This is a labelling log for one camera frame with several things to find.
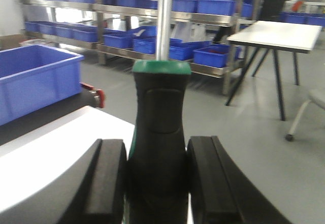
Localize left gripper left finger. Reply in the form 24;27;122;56
56;138;127;224

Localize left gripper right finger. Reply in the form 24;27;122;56
187;136;290;223

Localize screwdriver green black handle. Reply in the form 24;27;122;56
122;0;191;224

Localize large blue plastic bin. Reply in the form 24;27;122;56
1;45;84;124

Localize white table black legs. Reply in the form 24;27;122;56
225;21;322;121

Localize metal shelving rack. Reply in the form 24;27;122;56
18;0;254;95

